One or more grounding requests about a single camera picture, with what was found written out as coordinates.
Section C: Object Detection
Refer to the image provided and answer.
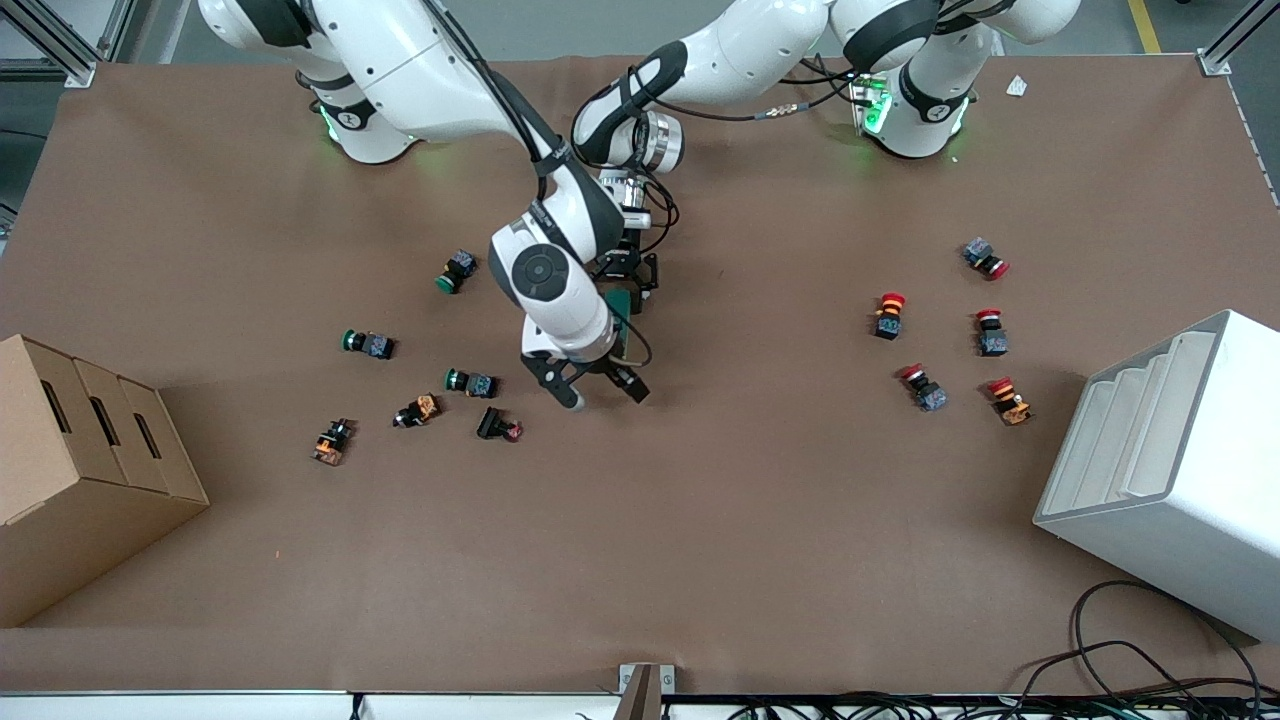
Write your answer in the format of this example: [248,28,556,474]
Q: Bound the brown paper table cover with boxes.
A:
[0,52,1280,694]

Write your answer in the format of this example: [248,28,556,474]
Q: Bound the red mushroom button orange block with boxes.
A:
[986,376,1035,427]

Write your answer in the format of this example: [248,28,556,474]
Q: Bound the brown cardboard box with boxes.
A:
[0,333,211,629]

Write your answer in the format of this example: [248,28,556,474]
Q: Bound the white stepped storage rack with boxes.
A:
[1032,308,1280,643]

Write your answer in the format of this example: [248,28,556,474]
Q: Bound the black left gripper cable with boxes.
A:
[625,65,683,257]

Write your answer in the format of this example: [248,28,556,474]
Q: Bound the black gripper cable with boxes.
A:
[425,0,656,371]
[625,65,683,257]

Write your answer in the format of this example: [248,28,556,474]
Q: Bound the black switch with red end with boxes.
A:
[475,405,524,443]

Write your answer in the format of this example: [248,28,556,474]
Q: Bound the green push button switch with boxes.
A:
[443,367,499,400]
[435,249,479,295]
[341,328,398,361]

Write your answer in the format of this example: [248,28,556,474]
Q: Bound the black button orange block switch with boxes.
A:
[310,418,357,467]
[392,393,444,430]

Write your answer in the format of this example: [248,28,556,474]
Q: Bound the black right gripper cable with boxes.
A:
[425,0,656,371]

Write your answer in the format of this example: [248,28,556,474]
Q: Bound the black left arm base cable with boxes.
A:
[755,55,871,123]

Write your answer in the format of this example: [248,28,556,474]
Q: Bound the grey metal bracket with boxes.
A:
[618,662,677,720]

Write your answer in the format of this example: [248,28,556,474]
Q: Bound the white table edge rail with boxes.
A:
[0,688,1280,720]

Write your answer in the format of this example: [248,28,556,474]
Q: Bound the black looped cable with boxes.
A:
[1070,580,1263,701]

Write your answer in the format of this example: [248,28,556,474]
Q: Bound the grey aluminium frame profile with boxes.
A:
[1198,0,1280,77]
[0,0,136,89]

